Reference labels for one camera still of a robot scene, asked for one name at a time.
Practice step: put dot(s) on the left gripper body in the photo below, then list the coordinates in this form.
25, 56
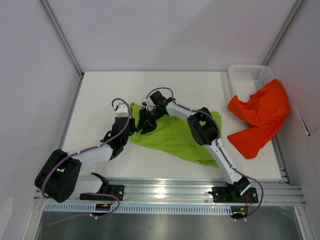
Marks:
124, 141

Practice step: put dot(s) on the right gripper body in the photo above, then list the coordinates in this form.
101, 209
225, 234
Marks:
153, 115

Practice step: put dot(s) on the lime green shorts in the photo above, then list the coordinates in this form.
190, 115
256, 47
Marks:
173, 136

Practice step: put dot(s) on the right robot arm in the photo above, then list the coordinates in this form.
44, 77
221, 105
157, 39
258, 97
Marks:
204, 130

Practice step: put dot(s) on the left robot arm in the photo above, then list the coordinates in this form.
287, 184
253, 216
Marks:
60, 175

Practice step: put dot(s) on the orange shorts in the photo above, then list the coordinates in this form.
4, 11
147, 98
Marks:
265, 112

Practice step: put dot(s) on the white plastic basket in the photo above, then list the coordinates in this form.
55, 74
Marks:
245, 80

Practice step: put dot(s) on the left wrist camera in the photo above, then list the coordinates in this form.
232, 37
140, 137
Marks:
121, 110

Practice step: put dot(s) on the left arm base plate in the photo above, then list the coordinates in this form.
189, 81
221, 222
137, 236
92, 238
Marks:
105, 193

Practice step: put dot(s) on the aluminium mounting rail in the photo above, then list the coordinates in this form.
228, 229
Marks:
195, 192

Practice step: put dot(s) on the slotted cable duct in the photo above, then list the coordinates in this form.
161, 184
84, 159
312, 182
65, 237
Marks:
133, 208

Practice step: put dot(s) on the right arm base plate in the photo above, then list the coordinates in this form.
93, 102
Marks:
221, 194

